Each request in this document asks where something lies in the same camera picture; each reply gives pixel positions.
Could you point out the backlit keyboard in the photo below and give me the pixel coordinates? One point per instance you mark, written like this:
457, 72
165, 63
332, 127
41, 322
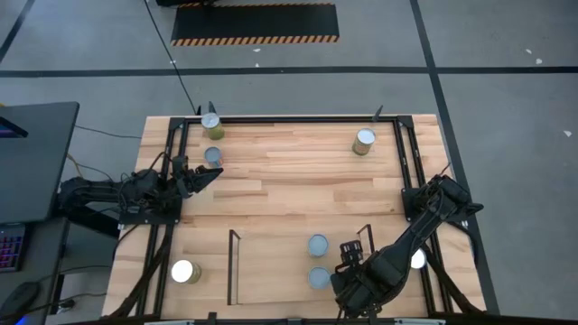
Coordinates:
11, 248

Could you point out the black aluminium table frame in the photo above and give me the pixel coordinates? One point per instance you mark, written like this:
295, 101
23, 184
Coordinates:
293, 119

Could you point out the black clamp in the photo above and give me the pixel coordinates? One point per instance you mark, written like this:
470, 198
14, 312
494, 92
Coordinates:
211, 317
211, 107
372, 318
378, 113

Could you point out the tall gold label can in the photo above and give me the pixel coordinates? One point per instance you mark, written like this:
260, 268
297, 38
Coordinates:
364, 136

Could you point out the black hazard striped floor mat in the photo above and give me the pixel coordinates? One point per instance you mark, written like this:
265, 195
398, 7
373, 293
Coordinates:
253, 20

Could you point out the tall can bright lid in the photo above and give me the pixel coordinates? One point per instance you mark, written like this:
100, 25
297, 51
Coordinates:
182, 271
419, 259

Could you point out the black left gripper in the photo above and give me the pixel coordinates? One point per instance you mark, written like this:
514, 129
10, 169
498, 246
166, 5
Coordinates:
183, 180

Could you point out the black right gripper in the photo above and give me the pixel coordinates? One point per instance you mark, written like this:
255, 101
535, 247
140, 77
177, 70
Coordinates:
361, 284

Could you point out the dark grey side table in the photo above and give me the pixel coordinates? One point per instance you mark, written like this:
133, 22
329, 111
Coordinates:
43, 253

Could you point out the short blue grey can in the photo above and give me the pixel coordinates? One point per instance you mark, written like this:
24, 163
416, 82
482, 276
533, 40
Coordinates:
318, 245
212, 155
319, 277

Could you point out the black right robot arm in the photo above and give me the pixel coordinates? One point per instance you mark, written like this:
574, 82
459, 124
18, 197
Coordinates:
420, 230

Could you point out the blue lit laptop screen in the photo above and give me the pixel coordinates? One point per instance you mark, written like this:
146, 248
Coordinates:
11, 131

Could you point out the silver bracket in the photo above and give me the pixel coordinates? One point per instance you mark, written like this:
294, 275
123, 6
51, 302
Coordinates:
420, 322

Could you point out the black computer mouse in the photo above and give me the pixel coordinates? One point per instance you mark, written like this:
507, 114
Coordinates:
20, 298

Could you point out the tall olive green label can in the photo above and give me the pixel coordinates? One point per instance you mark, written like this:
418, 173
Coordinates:
210, 121

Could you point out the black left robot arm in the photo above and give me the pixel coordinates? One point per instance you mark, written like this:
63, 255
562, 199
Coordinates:
104, 192

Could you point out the black equipment base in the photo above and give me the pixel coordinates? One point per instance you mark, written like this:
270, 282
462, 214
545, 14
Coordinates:
171, 2

